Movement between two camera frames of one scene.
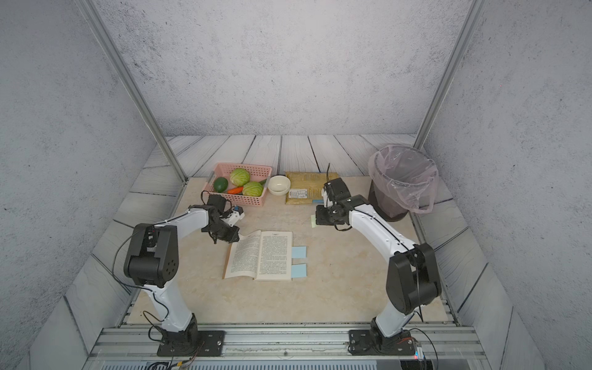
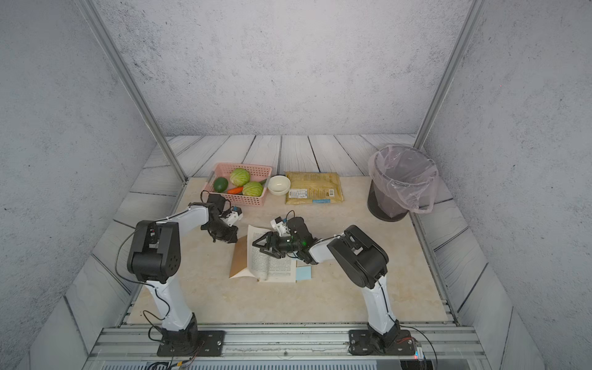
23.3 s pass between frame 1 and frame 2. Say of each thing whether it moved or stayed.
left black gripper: stayed
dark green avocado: stayed
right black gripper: moved
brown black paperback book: stayed
